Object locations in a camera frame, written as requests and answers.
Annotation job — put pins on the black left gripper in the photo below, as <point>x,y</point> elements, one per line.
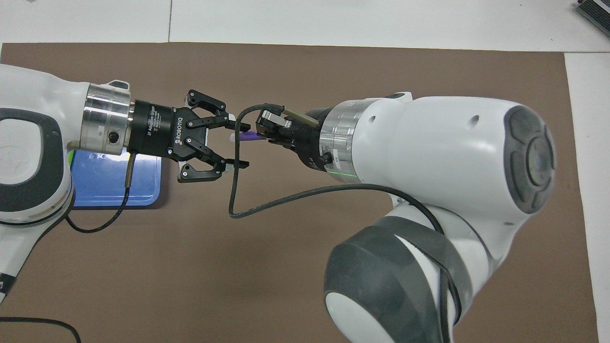
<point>162,128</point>

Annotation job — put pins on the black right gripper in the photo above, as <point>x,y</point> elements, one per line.
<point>310,143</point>

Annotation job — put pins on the purple pen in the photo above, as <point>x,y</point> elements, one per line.
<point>250,136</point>

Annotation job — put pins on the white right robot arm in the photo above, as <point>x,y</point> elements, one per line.
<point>429,152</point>

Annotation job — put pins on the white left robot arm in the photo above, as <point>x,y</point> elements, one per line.
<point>28,143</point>

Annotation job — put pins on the blue plastic tray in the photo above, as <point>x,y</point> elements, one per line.
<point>105,186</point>

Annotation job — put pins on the brown table mat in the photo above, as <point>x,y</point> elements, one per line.
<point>190,286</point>

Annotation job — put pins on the grey ribbed device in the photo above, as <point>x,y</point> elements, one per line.
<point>595,12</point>

